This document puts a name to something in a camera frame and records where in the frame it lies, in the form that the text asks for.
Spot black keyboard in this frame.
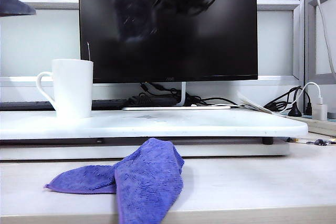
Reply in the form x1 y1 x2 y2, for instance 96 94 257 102
0 99 131 111

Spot white platform base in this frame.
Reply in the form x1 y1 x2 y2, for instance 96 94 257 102
0 138 291 161

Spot black power cable bundle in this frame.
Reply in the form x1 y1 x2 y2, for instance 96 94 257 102
263 86 303 115

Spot stack of papers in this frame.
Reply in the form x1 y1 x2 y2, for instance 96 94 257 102
237 90 277 115

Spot white USB charger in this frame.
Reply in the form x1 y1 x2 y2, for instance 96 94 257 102
312 97 328 120

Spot purple microfiber cloth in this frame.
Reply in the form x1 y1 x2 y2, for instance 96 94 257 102
44 137 185 224

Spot black monitor cables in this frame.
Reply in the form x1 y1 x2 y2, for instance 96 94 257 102
128 82 238 109

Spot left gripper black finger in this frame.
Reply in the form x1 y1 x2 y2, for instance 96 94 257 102
0 0 37 17

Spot white raised platform board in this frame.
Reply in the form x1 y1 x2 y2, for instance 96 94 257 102
0 108 309 140

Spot round black power plug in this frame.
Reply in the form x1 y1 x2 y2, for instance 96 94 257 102
287 102 302 118

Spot small black clip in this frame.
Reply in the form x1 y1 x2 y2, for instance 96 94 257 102
306 138 329 147

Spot black textured glass cup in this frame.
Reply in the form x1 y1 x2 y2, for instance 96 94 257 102
111 0 160 45

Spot black computer monitor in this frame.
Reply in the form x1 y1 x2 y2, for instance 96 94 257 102
78 0 259 84

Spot white ceramic mug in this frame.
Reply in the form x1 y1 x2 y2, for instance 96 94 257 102
36 58 95 119

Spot white power strip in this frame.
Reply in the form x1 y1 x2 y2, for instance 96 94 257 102
279 113 336 137

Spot grey back partition frame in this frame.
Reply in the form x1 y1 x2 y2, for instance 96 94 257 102
0 0 306 88

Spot grey side partition frame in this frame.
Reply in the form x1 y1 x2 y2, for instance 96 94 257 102
303 0 336 86

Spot thin white charging cable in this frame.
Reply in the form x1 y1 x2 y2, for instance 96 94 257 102
278 81 322 116

